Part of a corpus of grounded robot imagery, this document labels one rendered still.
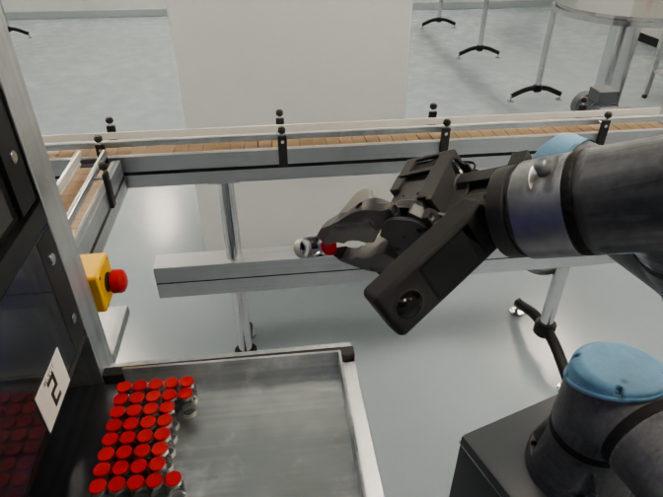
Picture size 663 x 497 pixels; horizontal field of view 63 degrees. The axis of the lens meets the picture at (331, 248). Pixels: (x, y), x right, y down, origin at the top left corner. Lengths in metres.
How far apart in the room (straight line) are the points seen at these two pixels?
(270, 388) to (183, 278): 0.95
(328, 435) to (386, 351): 1.39
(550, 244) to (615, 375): 0.41
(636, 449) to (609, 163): 0.45
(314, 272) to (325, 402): 0.95
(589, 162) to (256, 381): 0.64
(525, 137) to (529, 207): 1.29
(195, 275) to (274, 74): 0.80
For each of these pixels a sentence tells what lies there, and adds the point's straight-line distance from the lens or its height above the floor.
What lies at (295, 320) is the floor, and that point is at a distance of 2.31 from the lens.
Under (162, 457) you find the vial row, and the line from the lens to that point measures 0.77.
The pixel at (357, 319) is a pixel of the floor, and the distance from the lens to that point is 2.31.
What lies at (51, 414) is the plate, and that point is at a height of 1.00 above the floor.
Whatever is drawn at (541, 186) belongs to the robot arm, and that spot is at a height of 1.36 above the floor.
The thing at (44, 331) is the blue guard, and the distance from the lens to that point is 0.74.
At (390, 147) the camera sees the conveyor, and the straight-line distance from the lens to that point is 1.55.
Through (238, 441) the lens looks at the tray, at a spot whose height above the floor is 0.88.
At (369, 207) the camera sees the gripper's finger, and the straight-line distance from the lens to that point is 0.46.
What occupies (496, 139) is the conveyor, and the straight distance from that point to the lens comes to 1.64.
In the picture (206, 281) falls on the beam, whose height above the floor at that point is 0.49.
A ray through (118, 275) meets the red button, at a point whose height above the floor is 1.01.
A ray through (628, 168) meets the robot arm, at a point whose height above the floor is 1.39.
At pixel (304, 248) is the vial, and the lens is 0.56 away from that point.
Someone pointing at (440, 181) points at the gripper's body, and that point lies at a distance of 0.46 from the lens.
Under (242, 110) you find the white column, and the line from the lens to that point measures 2.12.
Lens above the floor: 1.53
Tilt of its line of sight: 34 degrees down
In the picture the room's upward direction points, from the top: straight up
